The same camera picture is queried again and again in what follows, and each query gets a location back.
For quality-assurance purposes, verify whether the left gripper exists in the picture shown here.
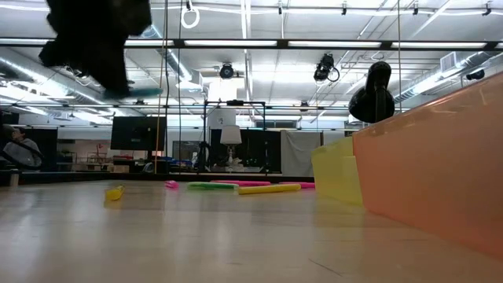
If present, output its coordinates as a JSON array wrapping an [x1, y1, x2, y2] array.
[[38, 0, 153, 99]]

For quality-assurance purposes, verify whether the blue marker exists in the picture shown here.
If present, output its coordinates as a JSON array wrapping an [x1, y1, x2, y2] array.
[[104, 86, 164, 100]]

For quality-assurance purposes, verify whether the yellow marker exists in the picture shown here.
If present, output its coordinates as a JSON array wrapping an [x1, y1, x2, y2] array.
[[237, 183, 303, 196], [104, 185, 125, 202]]

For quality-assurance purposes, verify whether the green marker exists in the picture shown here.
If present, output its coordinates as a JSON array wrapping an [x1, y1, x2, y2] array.
[[186, 181, 240, 193]]

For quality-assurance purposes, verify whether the black television screen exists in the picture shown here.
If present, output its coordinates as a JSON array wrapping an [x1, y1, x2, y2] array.
[[110, 116, 167, 152]]

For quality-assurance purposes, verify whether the white pillar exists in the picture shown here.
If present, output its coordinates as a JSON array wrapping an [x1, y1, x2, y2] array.
[[207, 80, 237, 130]]

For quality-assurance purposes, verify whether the person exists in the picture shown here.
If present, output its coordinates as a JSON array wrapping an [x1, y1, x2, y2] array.
[[0, 124, 43, 171]]

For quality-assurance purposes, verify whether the black overhead rig beam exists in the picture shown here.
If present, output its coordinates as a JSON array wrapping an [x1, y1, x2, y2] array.
[[0, 37, 503, 51]]

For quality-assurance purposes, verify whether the white table lamp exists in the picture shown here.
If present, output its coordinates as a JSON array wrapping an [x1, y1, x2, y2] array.
[[219, 124, 243, 166]]

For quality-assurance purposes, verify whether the black partition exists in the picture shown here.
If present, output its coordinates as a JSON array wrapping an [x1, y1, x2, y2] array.
[[210, 128, 282, 174]]

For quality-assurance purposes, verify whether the grey cloth screen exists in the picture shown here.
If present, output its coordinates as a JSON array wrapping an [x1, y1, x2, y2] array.
[[280, 130, 323, 177]]

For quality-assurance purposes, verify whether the black overhead fixture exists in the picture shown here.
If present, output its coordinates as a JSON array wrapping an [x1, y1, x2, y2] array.
[[313, 53, 341, 83]]

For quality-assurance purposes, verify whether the yellow translucent bin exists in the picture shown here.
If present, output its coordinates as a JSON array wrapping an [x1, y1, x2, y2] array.
[[310, 136, 365, 207]]

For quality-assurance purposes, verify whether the black desk lamp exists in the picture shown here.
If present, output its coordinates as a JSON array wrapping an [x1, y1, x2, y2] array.
[[347, 61, 396, 124]]

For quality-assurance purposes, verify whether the thin metal pole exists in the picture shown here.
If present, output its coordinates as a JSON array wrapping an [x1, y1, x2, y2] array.
[[396, 0, 402, 115]]

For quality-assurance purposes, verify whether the orange translucent bin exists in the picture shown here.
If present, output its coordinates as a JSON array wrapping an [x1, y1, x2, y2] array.
[[351, 72, 503, 261]]

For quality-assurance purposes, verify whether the black hanging cable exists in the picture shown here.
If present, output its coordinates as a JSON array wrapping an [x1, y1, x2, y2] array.
[[177, 0, 184, 174]]

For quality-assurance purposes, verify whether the white cable ring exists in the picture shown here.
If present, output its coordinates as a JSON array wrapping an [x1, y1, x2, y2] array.
[[180, 6, 201, 30]]

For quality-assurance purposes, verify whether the black overhead camera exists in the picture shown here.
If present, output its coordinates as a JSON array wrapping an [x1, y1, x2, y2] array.
[[218, 62, 236, 80]]

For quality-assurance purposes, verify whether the black background frame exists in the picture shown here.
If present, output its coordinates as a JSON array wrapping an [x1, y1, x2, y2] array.
[[203, 100, 267, 174]]

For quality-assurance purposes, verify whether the black ceiling camera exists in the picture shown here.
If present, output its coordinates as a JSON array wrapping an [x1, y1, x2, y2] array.
[[465, 68, 486, 82]]

